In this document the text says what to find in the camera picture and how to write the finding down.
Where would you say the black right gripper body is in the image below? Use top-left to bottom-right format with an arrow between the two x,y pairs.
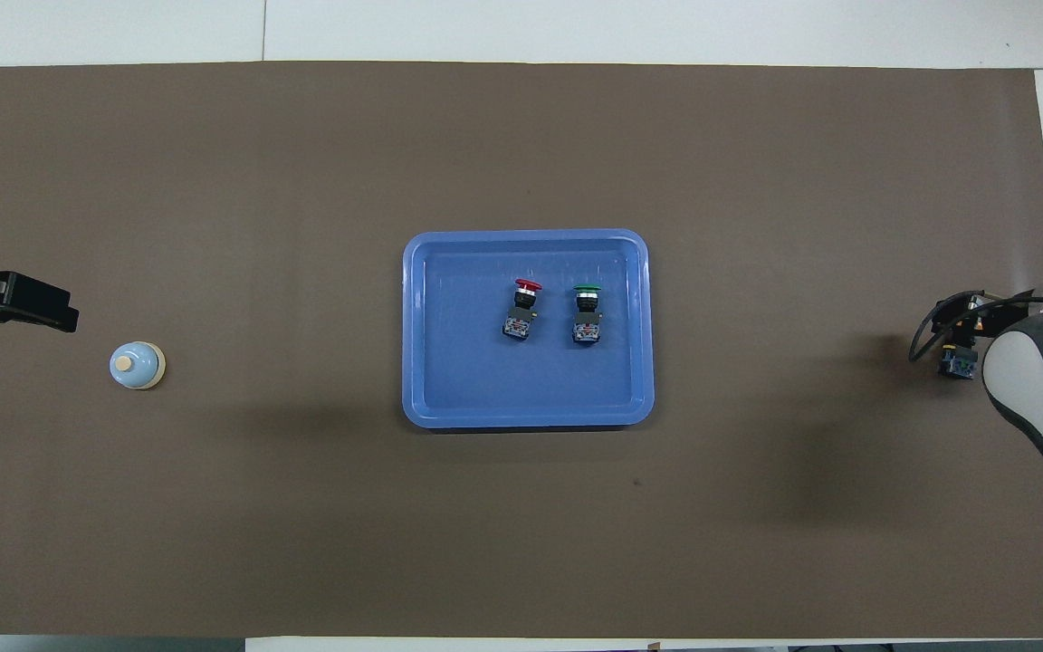
933,292 -> 1034,340

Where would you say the yellow push button switch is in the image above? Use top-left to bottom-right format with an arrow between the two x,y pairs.
938,317 -> 980,380

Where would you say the light blue call bell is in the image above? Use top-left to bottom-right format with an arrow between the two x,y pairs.
110,341 -> 167,391

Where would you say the green push button switch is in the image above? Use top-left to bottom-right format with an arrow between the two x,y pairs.
571,283 -> 603,346

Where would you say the red push button switch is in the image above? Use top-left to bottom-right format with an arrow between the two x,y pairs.
502,278 -> 543,341

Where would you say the blue plastic tray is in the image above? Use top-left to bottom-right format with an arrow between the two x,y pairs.
402,229 -> 655,429

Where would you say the brown table mat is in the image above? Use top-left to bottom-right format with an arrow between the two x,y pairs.
0,62 -> 1043,639

